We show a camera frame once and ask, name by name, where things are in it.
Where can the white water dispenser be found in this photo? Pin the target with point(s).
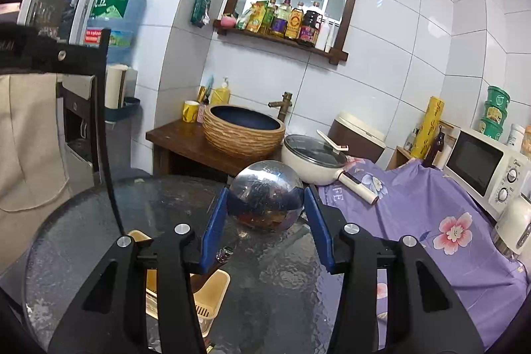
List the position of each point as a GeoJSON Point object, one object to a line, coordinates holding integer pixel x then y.
{"type": "Point", "coordinates": [79, 117]}

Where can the woven pattern sink basin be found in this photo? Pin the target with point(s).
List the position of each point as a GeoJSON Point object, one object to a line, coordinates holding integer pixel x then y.
{"type": "Point", "coordinates": [240, 138]}

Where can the cream frying pan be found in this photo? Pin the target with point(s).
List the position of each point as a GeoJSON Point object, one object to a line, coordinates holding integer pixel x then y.
{"type": "Point", "coordinates": [298, 172]}

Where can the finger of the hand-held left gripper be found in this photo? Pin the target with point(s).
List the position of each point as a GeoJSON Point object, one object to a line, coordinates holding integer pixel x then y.
{"type": "Point", "coordinates": [79, 57]}

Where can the blue water jug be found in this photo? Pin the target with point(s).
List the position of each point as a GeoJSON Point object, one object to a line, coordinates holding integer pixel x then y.
{"type": "Point", "coordinates": [118, 12]}

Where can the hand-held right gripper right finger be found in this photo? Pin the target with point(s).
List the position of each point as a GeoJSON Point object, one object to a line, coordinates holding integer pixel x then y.
{"type": "Point", "coordinates": [320, 231]}

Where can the yellow refill pouch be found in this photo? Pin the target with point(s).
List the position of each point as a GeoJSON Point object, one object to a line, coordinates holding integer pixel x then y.
{"type": "Point", "coordinates": [257, 18]}

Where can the dark brown glass bottle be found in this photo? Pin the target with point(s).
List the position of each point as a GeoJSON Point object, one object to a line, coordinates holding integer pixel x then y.
{"type": "Point", "coordinates": [435, 148]}

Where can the teal cup holder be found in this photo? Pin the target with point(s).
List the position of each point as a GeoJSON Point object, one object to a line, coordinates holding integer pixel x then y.
{"type": "Point", "coordinates": [126, 111]}

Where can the white electric kettle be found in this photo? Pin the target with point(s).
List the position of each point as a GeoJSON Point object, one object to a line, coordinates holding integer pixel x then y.
{"type": "Point", "coordinates": [514, 225]}

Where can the white plastic bottle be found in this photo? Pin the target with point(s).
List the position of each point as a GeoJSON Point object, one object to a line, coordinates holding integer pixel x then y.
{"type": "Point", "coordinates": [323, 34]}

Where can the brown wooden vanity counter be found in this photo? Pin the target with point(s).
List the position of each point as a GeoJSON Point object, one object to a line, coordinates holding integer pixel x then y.
{"type": "Point", "coordinates": [178, 138]}

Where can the pink soap dish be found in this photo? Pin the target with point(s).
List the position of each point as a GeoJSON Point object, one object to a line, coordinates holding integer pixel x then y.
{"type": "Point", "coordinates": [228, 22]}

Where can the glass pan lid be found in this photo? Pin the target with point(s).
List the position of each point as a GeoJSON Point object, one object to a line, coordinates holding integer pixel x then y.
{"type": "Point", "coordinates": [311, 150]}

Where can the small patterned bottle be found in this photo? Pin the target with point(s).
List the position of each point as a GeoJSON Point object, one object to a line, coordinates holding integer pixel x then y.
{"type": "Point", "coordinates": [203, 111]}

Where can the green hanging packet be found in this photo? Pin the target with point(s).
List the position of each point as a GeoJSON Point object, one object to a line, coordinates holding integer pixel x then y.
{"type": "Point", "coordinates": [200, 7]}

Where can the wooden crate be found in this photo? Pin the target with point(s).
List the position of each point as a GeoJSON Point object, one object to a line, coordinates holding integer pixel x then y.
{"type": "Point", "coordinates": [400, 158]}

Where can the beige cloth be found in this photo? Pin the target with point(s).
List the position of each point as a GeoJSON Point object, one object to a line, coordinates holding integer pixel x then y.
{"type": "Point", "coordinates": [29, 138]}

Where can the bronze bamboo faucet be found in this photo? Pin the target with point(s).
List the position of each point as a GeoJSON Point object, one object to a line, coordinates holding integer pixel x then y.
{"type": "Point", "coordinates": [286, 105]}

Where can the white green refill pouch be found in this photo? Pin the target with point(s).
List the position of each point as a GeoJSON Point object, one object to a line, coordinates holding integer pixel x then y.
{"type": "Point", "coordinates": [242, 21]}

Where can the green oil bottle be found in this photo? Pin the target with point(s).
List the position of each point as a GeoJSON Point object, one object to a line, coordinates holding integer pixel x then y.
{"type": "Point", "coordinates": [269, 18]}

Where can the amber sauce bottle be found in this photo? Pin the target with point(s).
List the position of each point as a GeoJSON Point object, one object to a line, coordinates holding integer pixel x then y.
{"type": "Point", "coordinates": [294, 24]}

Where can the purple floral cloth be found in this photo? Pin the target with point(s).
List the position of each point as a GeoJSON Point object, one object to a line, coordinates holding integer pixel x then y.
{"type": "Point", "coordinates": [415, 204]}

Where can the white paper cup stack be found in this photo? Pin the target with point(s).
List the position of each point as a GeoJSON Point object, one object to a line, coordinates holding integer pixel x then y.
{"type": "Point", "coordinates": [116, 86]}

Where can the green instant noodle bowl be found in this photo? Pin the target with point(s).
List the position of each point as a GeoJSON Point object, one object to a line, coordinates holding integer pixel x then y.
{"type": "Point", "coordinates": [495, 114]}
{"type": "Point", "coordinates": [490, 130]}
{"type": "Point", "coordinates": [498, 97]}

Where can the yellow cling film roll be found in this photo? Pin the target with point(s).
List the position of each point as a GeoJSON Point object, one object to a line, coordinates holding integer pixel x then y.
{"type": "Point", "coordinates": [429, 126]}

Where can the brown white rice cooker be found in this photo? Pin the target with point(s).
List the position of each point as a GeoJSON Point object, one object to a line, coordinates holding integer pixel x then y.
{"type": "Point", "coordinates": [365, 142]}

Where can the yellow soap pump bottle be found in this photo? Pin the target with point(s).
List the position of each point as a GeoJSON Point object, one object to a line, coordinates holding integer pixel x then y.
{"type": "Point", "coordinates": [220, 95]}

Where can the orange snack jar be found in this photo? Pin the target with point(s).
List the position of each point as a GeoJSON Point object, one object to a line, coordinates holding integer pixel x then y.
{"type": "Point", "coordinates": [527, 142]}

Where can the small clear bottle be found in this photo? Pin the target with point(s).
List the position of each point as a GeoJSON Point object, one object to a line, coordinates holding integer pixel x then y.
{"type": "Point", "coordinates": [411, 140]}

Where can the blue toothbrush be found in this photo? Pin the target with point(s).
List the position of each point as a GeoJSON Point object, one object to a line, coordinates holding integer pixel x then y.
{"type": "Point", "coordinates": [208, 86]}

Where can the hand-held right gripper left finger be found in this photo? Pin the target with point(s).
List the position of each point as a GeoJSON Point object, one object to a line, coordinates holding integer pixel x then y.
{"type": "Point", "coordinates": [212, 231]}

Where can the beige plastic utensil holder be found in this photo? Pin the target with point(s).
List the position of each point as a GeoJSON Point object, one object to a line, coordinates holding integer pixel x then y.
{"type": "Point", "coordinates": [215, 287]}

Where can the white microwave oven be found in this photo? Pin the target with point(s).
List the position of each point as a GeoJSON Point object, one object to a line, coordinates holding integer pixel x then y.
{"type": "Point", "coordinates": [473, 163]}

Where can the dark soy sauce bottle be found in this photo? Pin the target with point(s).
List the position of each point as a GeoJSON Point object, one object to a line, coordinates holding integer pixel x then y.
{"type": "Point", "coordinates": [309, 28]}

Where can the yellow cup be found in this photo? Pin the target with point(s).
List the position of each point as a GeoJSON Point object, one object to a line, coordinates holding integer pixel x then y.
{"type": "Point", "coordinates": [191, 112]}

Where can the white jar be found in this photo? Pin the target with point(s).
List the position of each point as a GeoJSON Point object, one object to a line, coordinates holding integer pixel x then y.
{"type": "Point", "coordinates": [516, 136]}

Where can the purple label bottle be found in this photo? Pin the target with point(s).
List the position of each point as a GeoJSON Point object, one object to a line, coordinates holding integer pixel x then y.
{"type": "Point", "coordinates": [281, 22]}

